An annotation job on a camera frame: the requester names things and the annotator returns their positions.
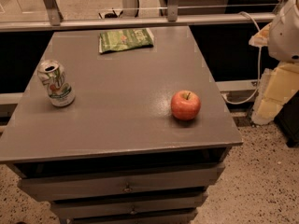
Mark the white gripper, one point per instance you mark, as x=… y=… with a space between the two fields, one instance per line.
x=285 y=34

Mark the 7up soda can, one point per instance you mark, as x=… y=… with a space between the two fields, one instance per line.
x=53 y=77

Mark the red apple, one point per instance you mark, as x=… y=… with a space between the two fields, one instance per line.
x=185 y=105

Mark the grey drawer cabinet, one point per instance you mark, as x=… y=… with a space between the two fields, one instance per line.
x=121 y=118

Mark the green chip bag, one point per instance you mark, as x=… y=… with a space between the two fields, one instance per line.
x=126 y=39

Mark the middle grey drawer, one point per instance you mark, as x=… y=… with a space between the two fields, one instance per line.
x=131 y=206

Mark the grey drawer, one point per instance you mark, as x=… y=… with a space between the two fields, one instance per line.
x=123 y=182
x=131 y=206
x=179 y=216

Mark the bottom grey drawer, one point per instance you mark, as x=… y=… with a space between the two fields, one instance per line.
x=179 y=216

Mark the top grey drawer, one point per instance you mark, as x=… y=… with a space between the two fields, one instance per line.
x=123 y=182

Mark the metal railing frame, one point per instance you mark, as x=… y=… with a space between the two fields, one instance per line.
x=61 y=15

